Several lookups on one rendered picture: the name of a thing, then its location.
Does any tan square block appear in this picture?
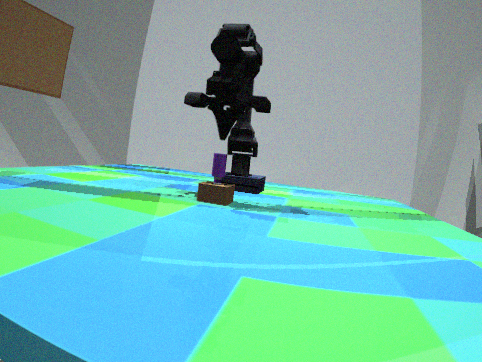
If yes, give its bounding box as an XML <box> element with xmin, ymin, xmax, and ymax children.
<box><xmin>197</xmin><ymin>181</ymin><xmax>235</xmax><ymax>206</ymax></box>

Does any grey marker with purple band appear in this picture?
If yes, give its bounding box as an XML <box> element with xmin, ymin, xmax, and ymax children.
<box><xmin>213</xmin><ymin>176</ymin><xmax>223</xmax><ymax>185</ymax></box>

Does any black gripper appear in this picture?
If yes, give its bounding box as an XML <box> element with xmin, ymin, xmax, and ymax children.
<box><xmin>184</xmin><ymin>69</ymin><xmax>271</xmax><ymax>140</ymax></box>

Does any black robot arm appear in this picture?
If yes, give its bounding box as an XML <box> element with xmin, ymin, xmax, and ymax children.
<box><xmin>206</xmin><ymin>23</ymin><xmax>263</xmax><ymax>177</ymax></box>

